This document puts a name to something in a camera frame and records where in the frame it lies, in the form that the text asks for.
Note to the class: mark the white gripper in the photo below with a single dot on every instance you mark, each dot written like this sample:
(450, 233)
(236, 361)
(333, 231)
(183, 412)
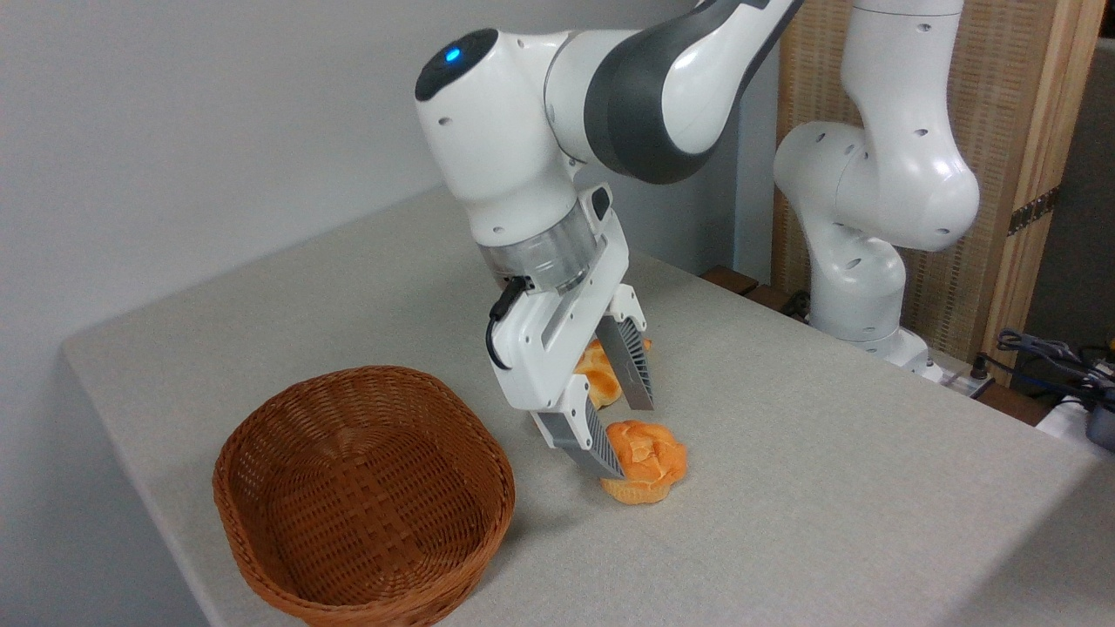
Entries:
(557, 340)

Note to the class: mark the round bread bun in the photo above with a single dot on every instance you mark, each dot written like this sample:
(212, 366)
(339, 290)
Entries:
(653, 461)

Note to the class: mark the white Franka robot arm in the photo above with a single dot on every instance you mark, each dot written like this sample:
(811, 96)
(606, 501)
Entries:
(523, 131)

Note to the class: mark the long braided bread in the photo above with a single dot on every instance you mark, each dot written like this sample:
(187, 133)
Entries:
(601, 379)

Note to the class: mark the brown wicker basket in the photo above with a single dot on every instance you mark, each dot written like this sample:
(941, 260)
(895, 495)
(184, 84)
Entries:
(366, 505)

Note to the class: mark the brown wooden ledge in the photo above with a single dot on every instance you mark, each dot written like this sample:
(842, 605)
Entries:
(732, 280)

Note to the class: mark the white cloth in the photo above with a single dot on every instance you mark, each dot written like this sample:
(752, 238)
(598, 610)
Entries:
(1067, 422)

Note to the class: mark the metal hinge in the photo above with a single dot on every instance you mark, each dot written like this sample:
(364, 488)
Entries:
(1034, 211)

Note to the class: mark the wooden woven screen panel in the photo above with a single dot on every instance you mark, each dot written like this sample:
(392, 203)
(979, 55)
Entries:
(1010, 113)

